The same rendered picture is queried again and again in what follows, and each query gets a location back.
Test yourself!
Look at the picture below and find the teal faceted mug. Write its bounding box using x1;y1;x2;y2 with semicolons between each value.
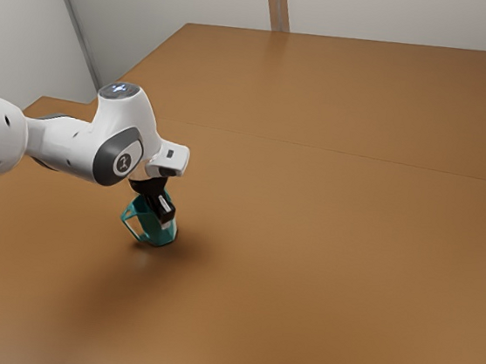
117;191;181;250

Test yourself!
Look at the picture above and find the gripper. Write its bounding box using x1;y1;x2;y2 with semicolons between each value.
124;170;181;230

